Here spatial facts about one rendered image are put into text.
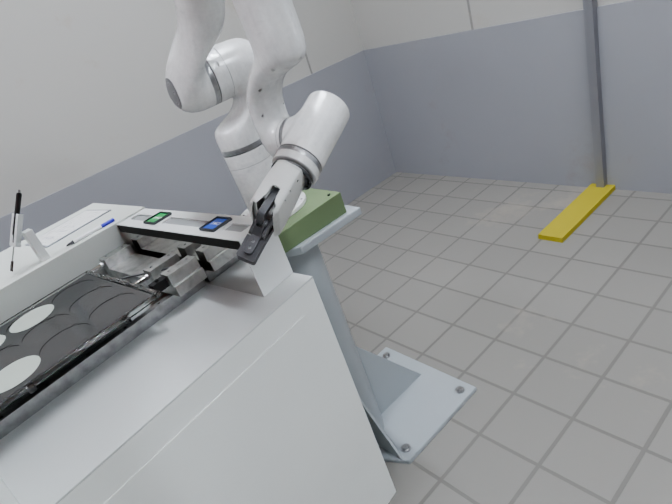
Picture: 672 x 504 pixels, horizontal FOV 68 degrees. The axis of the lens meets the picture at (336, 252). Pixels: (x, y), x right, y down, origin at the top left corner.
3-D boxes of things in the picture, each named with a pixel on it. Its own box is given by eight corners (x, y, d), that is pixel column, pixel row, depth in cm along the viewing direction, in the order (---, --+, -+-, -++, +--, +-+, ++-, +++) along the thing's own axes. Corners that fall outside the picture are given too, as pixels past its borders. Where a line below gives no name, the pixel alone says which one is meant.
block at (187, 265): (173, 286, 111) (166, 275, 109) (165, 284, 113) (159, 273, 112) (200, 266, 115) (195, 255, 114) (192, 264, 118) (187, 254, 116)
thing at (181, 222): (265, 297, 106) (239, 241, 100) (141, 267, 143) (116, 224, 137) (294, 272, 112) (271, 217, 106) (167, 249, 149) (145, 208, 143)
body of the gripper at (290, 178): (276, 177, 92) (247, 227, 87) (273, 145, 82) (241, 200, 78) (313, 193, 91) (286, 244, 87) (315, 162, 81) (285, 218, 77)
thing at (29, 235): (29, 270, 124) (-3, 223, 118) (24, 268, 127) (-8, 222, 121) (53, 257, 128) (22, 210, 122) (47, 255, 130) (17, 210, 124)
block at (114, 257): (109, 269, 132) (103, 259, 131) (103, 267, 135) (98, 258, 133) (134, 252, 137) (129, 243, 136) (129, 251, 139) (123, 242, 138)
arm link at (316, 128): (265, 146, 88) (302, 141, 82) (297, 92, 93) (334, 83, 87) (294, 177, 93) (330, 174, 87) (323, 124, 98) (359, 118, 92)
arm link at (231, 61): (216, 154, 129) (171, 61, 118) (276, 124, 135) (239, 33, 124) (232, 159, 119) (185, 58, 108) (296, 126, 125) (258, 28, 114)
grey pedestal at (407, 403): (387, 349, 208) (325, 167, 171) (477, 390, 174) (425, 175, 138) (294, 433, 183) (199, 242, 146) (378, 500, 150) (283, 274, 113)
